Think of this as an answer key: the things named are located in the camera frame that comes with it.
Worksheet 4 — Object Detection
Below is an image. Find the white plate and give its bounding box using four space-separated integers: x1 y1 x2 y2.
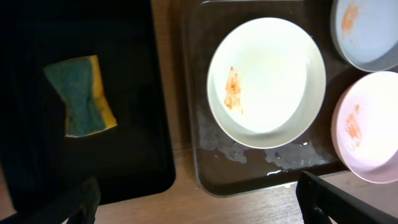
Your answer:
206 17 326 149

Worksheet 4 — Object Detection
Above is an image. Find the green yellow sponge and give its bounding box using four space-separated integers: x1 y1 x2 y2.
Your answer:
44 55 118 138

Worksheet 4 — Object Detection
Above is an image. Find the pale green plate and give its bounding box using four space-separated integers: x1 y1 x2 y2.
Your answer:
330 0 397 72

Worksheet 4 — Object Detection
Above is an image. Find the pink plate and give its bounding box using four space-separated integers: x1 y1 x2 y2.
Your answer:
331 71 397 184

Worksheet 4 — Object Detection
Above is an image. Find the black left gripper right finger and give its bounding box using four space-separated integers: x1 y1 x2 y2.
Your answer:
296 171 397 224

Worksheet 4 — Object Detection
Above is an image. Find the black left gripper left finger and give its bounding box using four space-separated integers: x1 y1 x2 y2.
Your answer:
1 176 101 224

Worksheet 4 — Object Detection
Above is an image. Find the dark brown tray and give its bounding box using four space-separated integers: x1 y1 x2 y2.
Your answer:
182 0 398 197

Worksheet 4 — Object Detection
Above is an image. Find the black small tray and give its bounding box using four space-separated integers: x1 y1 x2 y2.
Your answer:
1 1 175 212

